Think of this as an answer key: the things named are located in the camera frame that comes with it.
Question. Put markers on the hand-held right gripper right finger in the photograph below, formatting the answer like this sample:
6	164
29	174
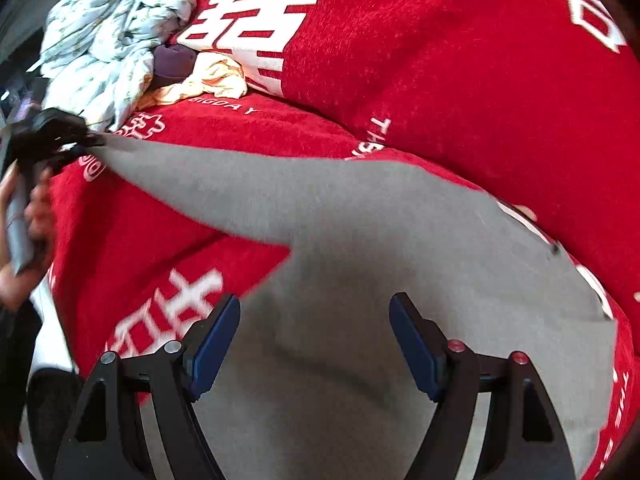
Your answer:
415	345

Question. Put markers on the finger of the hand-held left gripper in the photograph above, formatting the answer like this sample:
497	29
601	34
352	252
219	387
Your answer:
75	155
95	138

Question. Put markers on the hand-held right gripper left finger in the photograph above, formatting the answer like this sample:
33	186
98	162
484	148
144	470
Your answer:
216	345

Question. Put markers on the grey knit garment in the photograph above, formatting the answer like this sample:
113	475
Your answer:
360	240

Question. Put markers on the person's left forearm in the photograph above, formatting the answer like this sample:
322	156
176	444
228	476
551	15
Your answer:
17	287

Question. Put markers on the person's left hand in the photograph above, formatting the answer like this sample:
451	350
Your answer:
39	210

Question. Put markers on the light floral cloth pile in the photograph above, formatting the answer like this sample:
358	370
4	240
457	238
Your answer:
105	45

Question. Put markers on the red printed blanket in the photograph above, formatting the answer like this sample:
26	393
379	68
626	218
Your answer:
130	240

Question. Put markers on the dark purple cloth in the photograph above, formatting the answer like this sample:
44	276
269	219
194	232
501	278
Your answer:
172	62

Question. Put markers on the yellow and white cloth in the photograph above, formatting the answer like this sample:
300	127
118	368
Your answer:
215	80

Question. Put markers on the red printed quilt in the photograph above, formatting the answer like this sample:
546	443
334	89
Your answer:
450	70

